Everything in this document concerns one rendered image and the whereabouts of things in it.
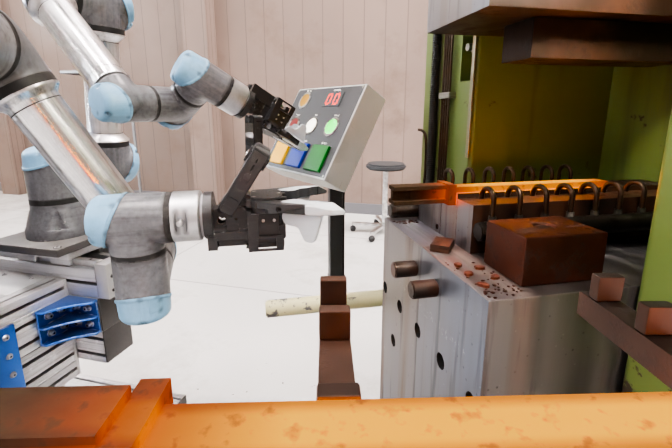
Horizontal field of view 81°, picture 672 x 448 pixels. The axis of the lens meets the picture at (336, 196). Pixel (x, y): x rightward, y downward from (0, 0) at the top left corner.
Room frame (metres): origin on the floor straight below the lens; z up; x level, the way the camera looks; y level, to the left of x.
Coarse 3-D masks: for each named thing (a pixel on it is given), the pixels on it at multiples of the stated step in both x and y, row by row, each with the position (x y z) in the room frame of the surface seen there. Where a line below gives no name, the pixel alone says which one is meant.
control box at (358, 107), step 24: (312, 96) 1.24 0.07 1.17; (336, 96) 1.13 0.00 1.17; (360, 96) 1.05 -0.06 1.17; (336, 120) 1.07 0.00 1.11; (360, 120) 1.04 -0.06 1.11; (312, 144) 1.10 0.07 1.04; (336, 144) 1.02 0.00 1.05; (360, 144) 1.05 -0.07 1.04; (288, 168) 1.13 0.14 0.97; (336, 168) 1.00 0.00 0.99
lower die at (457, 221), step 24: (504, 192) 0.64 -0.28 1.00; (528, 192) 0.65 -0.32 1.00; (552, 192) 0.66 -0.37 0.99; (576, 192) 0.66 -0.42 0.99; (600, 192) 0.67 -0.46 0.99; (624, 192) 0.67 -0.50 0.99; (648, 192) 0.67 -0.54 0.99; (432, 216) 0.70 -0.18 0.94; (456, 216) 0.62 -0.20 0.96; (480, 216) 0.58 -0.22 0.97; (504, 216) 0.58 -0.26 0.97; (528, 216) 0.59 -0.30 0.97; (456, 240) 0.61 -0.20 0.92; (624, 240) 0.63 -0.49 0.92
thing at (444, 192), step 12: (552, 180) 0.70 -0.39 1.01; (564, 180) 0.70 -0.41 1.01; (576, 180) 0.70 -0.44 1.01; (588, 180) 0.70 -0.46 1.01; (600, 180) 0.70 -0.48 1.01; (396, 192) 0.62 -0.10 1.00; (408, 192) 0.63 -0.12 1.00; (420, 192) 0.63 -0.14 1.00; (432, 192) 0.63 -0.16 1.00; (444, 192) 0.64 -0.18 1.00; (456, 192) 0.63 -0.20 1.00; (396, 204) 0.61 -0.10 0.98; (408, 204) 0.62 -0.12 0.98
